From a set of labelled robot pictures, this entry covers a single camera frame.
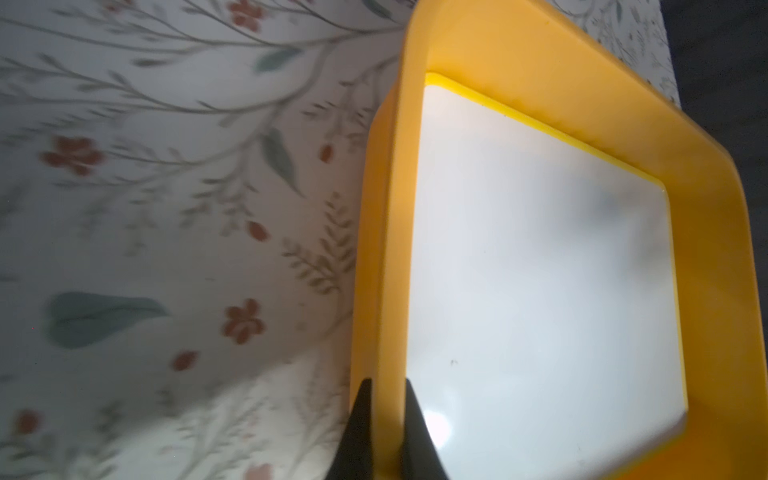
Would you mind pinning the whiteboard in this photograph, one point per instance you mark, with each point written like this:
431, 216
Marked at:
543, 330

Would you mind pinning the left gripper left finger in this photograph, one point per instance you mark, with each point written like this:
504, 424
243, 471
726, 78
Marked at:
354, 456

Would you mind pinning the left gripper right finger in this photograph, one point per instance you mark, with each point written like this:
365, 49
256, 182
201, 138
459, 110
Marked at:
419, 457

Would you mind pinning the yellow plastic storage box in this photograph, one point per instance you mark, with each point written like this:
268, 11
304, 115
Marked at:
526, 56

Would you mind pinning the floral table mat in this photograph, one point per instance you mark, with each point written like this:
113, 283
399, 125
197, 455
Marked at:
180, 195

